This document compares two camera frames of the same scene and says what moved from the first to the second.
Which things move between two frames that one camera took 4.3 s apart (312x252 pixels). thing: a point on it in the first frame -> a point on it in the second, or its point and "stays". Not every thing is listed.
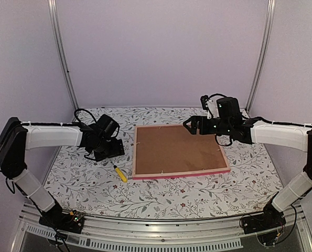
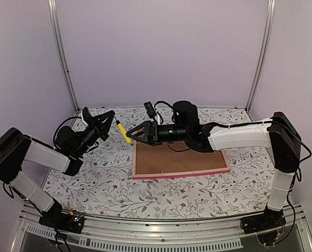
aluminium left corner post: [62, 54] stays
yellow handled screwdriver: [120, 174] -> [120, 127]
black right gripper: [195, 119] -> [150, 129]
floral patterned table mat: [106, 188] stays
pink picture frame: [171, 151] stays
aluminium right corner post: [270, 19] stays
